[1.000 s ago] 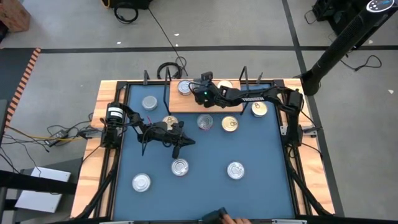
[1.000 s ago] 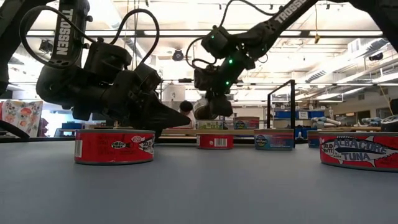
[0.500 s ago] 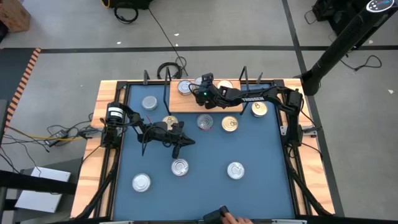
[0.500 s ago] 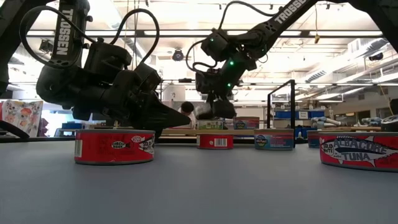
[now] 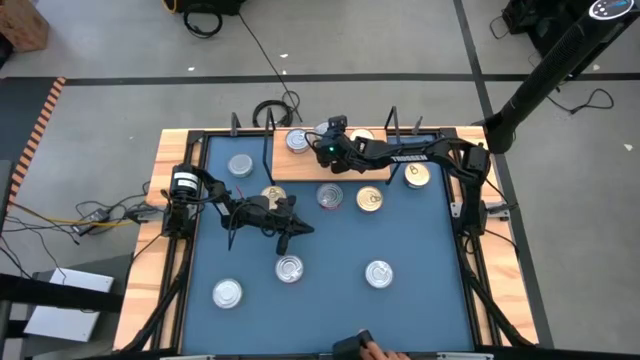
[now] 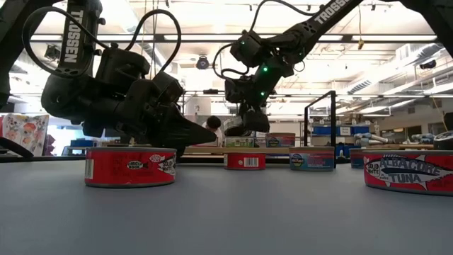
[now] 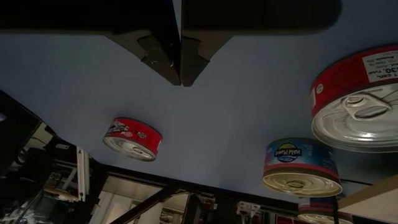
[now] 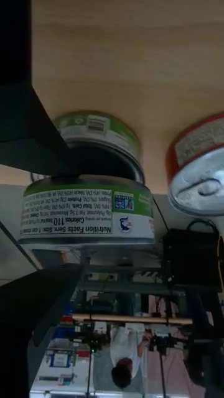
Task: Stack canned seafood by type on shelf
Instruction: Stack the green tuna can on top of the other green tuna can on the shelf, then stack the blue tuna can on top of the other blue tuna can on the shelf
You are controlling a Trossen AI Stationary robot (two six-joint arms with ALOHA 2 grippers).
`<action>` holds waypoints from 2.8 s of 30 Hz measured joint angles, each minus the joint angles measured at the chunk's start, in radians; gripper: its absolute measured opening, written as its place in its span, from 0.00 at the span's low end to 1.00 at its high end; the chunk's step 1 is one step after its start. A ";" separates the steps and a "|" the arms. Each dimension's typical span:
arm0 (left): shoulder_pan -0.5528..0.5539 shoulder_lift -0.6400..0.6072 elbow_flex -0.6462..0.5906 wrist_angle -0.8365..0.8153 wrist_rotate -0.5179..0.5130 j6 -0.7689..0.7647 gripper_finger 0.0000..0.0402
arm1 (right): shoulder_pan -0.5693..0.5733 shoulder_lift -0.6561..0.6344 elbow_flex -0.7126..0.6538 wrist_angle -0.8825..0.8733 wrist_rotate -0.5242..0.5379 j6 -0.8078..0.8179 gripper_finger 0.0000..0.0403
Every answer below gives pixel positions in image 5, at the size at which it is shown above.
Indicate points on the dark mat hazard stripe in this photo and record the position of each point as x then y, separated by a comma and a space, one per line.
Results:
20, 115

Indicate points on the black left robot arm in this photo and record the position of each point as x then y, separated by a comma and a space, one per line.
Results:
180, 215

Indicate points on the black equipment case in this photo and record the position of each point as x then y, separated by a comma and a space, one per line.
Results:
210, 5

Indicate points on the black hand-held device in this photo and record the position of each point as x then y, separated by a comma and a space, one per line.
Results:
350, 347

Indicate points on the green label tuna can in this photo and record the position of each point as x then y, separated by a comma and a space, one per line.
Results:
227, 293
240, 165
321, 128

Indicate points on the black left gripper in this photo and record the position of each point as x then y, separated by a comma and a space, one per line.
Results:
260, 212

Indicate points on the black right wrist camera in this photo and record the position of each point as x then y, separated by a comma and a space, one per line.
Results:
338, 124

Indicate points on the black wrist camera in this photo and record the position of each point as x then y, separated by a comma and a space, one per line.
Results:
287, 203
338, 124

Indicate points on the black floor equipment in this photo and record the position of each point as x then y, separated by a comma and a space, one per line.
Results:
520, 15

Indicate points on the blue table mat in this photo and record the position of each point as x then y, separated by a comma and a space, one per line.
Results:
330, 310

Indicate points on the metal table clamp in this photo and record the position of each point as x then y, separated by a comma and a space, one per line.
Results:
497, 209

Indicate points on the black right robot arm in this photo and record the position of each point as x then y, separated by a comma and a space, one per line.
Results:
410, 155

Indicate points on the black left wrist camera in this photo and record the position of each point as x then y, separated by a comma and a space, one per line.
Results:
287, 203

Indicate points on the black metal beam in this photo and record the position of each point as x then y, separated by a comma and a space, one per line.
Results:
60, 295

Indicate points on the black tower fan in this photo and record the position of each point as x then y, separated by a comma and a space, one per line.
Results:
550, 65

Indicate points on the red albacore tuna can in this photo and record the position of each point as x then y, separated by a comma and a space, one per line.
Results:
289, 269
329, 196
297, 141
378, 274

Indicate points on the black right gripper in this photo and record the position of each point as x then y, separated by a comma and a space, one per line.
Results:
340, 152

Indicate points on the black power adapter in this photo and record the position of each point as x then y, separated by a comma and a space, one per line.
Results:
95, 218

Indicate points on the person's hand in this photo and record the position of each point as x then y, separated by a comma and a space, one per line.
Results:
385, 354

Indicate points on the white bracket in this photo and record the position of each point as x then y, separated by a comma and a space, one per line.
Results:
465, 356
187, 357

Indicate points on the brown wooden box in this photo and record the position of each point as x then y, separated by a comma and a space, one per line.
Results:
20, 25

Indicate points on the blue tuna can gold lid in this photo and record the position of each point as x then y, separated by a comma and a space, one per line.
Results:
416, 176
271, 192
369, 199
361, 133

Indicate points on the white flat box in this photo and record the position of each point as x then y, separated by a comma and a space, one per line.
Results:
65, 315

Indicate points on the black table frame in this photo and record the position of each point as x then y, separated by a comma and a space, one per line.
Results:
215, 133

